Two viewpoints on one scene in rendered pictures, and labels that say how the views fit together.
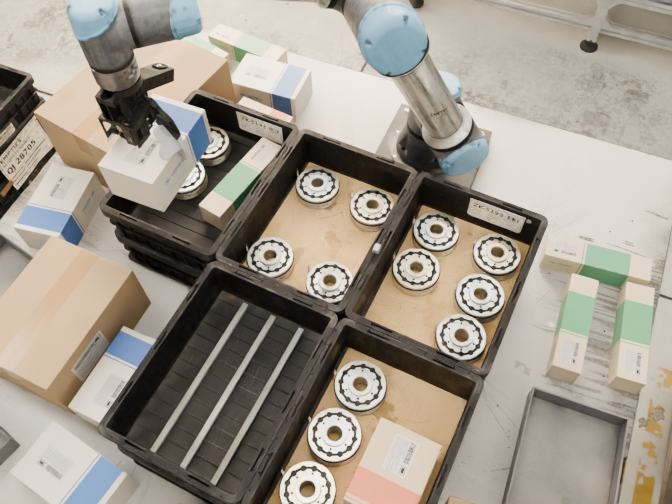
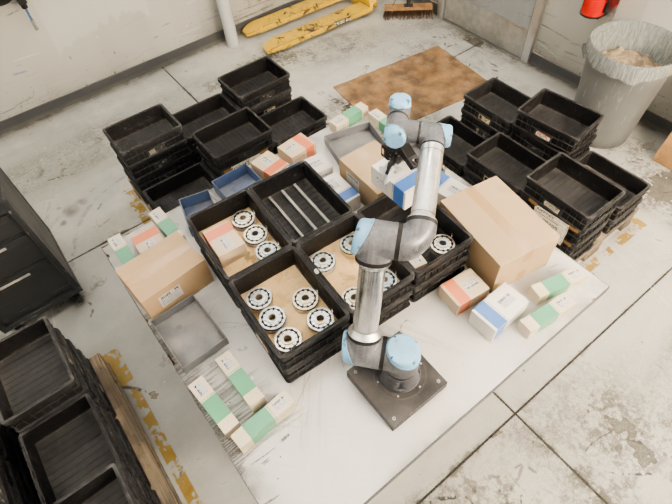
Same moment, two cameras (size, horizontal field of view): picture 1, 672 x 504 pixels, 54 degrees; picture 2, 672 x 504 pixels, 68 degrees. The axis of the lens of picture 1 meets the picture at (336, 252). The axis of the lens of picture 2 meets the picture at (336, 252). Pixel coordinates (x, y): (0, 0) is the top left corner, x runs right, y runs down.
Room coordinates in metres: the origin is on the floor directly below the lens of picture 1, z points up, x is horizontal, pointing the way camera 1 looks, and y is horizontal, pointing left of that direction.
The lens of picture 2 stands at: (1.35, -0.98, 2.48)
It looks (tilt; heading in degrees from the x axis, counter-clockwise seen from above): 53 degrees down; 121
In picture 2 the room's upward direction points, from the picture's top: 5 degrees counter-clockwise
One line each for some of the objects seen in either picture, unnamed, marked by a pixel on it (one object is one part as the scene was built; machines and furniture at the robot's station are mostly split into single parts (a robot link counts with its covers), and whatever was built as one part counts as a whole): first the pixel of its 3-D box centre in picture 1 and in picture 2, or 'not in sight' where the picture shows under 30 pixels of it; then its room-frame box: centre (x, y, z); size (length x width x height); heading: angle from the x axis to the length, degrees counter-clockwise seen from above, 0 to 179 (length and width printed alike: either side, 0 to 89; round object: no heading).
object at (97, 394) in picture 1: (126, 383); (338, 194); (0.52, 0.46, 0.74); 0.20 x 0.12 x 0.09; 153
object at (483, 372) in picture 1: (449, 267); (287, 299); (0.68, -0.23, 0.92); 0.40 x 0.30 x 0.02; 152
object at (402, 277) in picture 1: (416, 268); (305, 298); (0.71, -0.17, 0.86); 0.10 x 0.10 x 0.01
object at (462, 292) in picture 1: (480, 295); (272, 317); (0.64, -0.30, 0.86); 0.10 x 0.10 x 0.01
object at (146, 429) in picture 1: (228, 382); (301, 208); (0.47, 0.22, 0.87); 0.40 x 0.30 x 0.11; 152
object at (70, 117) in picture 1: (143, 112); (493, 232); (1.26, 0.50, 0.80); 0.40 x 0.30 x 0.20; 145
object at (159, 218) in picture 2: not in sight; (167, 227); (-0.12, -0.05, 0.73); 0.24 x 0.06 x 0.06; 158
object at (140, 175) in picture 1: (158, 151); (399, 180); (0.87, 0.34, 1.09); 0.20 x 0.12 x 0.09; 155
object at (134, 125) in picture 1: (127, 105); (396, 145); (0.84, 0.36, 1.25); 0.09 x 0.08 x 0.12; 155
